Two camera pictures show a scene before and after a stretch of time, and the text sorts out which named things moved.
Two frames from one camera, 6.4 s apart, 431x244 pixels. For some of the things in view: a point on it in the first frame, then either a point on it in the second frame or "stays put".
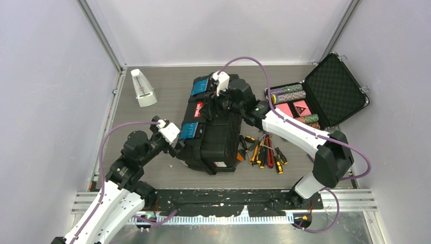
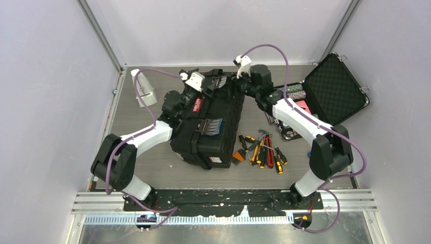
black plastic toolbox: [210, 137] stays put
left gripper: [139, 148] to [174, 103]
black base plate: [228, 203] stays put
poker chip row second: [277, 98] stays put
